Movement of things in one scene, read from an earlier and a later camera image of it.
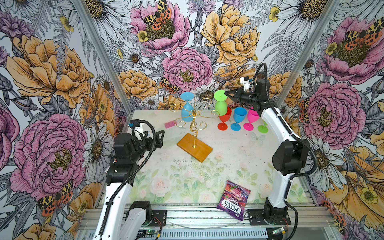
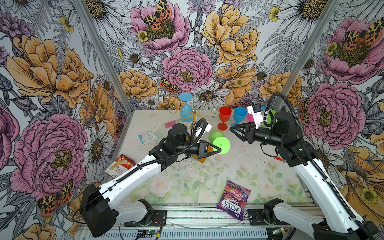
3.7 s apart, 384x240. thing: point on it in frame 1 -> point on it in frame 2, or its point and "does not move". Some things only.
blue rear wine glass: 187,109 does not move
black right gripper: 237,93 -> 250,131
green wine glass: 221,106 -> 217,137
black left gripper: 158,143 -> 203,148
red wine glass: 223,126 does not move
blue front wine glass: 239,115 does not move
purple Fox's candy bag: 233,200 does not move
